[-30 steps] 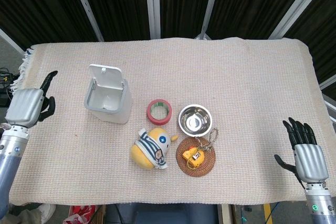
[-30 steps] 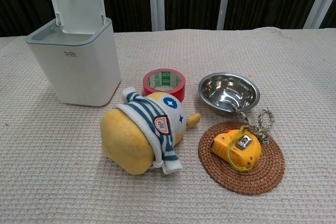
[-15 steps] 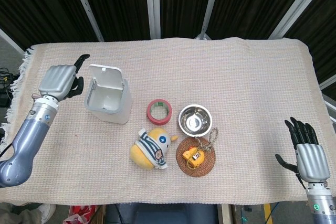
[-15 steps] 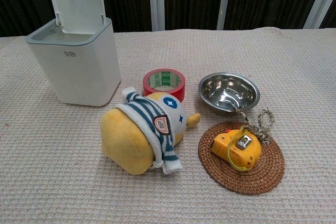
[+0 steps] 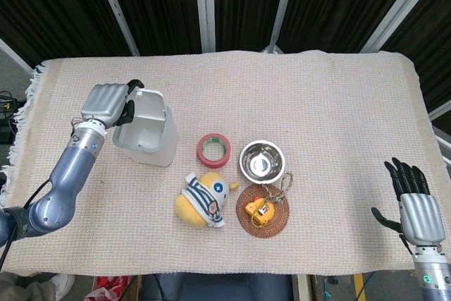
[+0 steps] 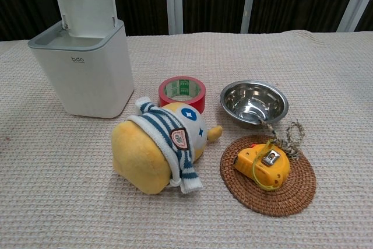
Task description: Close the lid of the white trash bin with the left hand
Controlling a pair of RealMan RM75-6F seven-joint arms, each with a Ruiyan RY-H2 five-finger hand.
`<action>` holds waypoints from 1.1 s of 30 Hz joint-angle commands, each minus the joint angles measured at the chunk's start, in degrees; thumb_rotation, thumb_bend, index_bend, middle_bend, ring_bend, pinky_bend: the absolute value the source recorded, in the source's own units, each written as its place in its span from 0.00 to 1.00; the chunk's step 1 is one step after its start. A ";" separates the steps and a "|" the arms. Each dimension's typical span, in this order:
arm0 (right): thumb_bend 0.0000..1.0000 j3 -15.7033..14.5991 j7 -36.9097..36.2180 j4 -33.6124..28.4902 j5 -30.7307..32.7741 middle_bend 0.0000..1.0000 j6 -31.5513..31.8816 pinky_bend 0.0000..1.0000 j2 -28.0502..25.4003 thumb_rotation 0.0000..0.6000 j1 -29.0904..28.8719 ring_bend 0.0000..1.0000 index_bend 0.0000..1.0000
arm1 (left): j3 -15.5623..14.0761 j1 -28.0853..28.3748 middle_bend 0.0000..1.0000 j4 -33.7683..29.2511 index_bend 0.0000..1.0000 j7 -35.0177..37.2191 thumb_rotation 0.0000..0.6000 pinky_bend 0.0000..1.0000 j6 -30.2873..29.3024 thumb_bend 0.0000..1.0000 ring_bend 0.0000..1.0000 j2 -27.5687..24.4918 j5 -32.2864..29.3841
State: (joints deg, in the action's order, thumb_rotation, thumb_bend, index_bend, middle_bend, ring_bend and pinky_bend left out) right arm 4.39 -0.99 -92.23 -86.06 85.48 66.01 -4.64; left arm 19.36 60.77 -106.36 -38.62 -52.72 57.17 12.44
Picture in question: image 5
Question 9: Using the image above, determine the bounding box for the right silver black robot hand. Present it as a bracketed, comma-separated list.
[371, 157, 446, 254]

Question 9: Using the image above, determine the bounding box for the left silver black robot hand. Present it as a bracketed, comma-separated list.
[80, 79, 145, 128]

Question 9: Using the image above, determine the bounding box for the translucent white plastic container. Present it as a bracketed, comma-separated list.
[111, 88, 178, 168]

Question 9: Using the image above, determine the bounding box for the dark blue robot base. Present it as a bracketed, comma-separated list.
[140, 274, 294, 301]

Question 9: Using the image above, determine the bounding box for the red tape roll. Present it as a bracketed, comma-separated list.
[196, 133, 232, 169]

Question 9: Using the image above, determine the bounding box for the yellow plush toy striped shirt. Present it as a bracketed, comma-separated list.
[174, 171, 240, 229]

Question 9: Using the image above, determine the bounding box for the beige woven tablecloth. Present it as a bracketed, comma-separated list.
[0, 49, 451, 277]

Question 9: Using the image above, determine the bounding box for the brown woven round coaster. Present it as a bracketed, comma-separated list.
[235, 183, 290, 238]

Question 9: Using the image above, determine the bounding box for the small orange toy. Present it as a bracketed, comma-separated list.
[245, 197, 276, 228]

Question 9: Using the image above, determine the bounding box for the stainless steel bowl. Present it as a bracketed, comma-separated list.
[239, 140, 285, 185]

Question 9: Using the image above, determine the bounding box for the red white plastic bag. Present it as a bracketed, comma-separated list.
[83, 275, 130, 301]

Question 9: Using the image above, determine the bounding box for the braided rope loop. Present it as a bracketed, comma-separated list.
[261, 172, 295, 205]

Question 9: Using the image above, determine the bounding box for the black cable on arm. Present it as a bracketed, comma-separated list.
[0, 178, 52, 270]

